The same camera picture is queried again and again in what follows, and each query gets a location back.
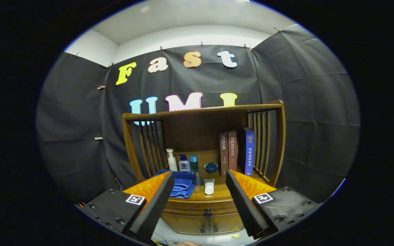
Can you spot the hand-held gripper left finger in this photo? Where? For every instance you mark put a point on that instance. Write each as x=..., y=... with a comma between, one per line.
x=156, y=206

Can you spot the white pump bottle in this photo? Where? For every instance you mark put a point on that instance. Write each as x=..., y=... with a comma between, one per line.
x=172, y=162

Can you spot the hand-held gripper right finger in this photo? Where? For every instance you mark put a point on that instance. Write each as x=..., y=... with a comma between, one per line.
x=243, y=206

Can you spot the blue lidded tea bowl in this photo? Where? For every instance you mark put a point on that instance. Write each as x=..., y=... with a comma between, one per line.
x=211, y=168

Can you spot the wooden cabinet with slatted shelf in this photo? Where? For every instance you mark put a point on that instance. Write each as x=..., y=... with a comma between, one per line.
x=197, y=130

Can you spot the white lotion bottle blue cap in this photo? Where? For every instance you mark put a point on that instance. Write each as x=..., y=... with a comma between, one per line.
x=184, y=165

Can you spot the reddish brown book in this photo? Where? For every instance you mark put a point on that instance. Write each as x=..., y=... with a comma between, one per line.
x=233, y=150

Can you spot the white tube with green print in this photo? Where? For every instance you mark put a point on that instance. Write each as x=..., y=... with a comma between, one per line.
x=209, y=187

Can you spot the wooden drawer with black knob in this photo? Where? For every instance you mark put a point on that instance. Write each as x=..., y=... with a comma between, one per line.
x=190, y=206

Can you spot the wooden countertop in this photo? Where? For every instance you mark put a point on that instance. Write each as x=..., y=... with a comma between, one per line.
x=219, y=193

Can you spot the blue book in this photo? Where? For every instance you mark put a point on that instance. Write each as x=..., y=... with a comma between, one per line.
x=249, y=150

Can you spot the dark brown book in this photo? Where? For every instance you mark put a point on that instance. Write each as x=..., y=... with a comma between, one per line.
x=224, y=153

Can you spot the clear teal bottle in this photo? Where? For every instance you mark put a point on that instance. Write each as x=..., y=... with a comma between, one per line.
x=194, y=164

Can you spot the wooden cabinet door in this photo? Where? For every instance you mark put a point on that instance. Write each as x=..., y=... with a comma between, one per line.
x=186, y=223
x=226, y=222

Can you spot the folded blue towel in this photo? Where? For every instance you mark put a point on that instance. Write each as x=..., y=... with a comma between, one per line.
x=183, y=186

